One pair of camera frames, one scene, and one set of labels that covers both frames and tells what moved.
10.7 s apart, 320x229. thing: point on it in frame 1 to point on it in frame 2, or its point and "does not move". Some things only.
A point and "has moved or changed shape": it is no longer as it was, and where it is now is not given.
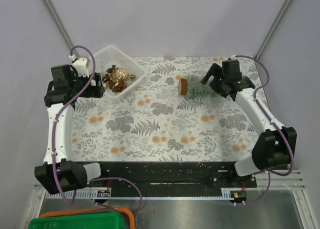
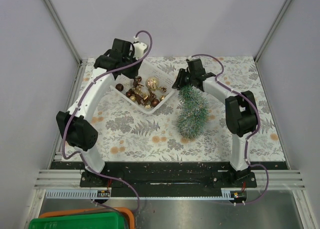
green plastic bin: (103, 221) does not move
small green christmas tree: (191, 86) has moved or changed shape
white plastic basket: (121, 74) has moved or changed shape
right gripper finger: (215, 70) to (182, 79)
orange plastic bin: (127, 211) does not move
